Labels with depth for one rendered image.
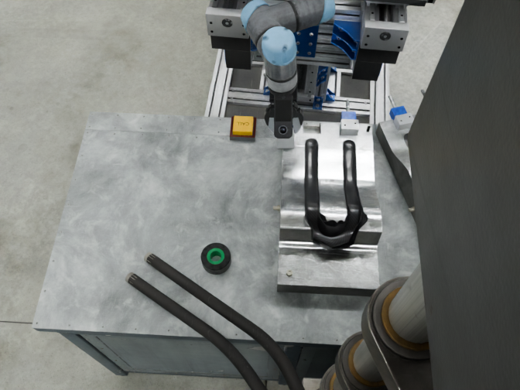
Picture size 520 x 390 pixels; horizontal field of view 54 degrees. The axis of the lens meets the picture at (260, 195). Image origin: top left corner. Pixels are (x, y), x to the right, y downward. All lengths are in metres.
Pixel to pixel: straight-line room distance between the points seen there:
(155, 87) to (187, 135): 1.24
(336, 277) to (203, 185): 0.48
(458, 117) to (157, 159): 1.36
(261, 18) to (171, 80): 1.67
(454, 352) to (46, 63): 2.98
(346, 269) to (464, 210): 1.10
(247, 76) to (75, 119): 0.92
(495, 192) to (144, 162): 1.42
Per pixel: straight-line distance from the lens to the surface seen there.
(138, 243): 1.48
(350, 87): 2.56
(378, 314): 0.61
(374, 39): 1.72
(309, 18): 1.29
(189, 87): 2.83
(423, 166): 0.35
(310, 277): 1.34
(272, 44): 1.17
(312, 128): 1.57
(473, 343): 0.26
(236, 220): 1.47
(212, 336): 1.28
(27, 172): 2.73
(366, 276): 1.37
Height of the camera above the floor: 2.12
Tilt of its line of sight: 61 degrees down
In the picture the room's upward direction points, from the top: straight up
